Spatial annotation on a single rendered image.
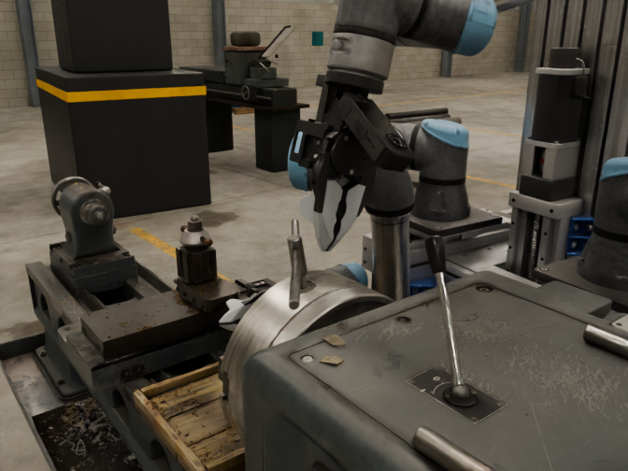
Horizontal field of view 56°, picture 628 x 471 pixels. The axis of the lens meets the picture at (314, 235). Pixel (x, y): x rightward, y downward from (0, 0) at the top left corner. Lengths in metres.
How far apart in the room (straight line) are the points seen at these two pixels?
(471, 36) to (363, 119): 0.18
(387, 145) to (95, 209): 1.36
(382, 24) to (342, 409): 0.42
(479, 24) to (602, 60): 0.66
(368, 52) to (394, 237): 0.52
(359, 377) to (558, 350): 0.24
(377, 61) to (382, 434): 0.40
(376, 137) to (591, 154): 0.84
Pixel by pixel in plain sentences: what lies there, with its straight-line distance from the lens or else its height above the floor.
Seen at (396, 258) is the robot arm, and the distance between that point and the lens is 1.18.
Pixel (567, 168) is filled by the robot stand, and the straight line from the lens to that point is 1.42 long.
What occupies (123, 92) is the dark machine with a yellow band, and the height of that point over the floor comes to 1.11.
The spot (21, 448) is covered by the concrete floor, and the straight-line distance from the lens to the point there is 2.84.
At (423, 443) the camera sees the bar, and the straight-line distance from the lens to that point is 0.55.
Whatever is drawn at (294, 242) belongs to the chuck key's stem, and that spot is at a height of 1.31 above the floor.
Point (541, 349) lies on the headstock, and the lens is 0.75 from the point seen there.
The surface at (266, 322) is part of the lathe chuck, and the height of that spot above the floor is 1.20.
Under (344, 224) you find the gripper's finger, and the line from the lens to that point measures 0.73.
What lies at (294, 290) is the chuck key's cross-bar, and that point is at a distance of 0.69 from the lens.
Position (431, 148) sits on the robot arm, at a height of 1.34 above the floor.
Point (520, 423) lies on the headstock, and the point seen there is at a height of 1.26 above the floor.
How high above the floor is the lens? 1.60
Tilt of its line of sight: 19 degrees down
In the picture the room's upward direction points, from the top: straight up
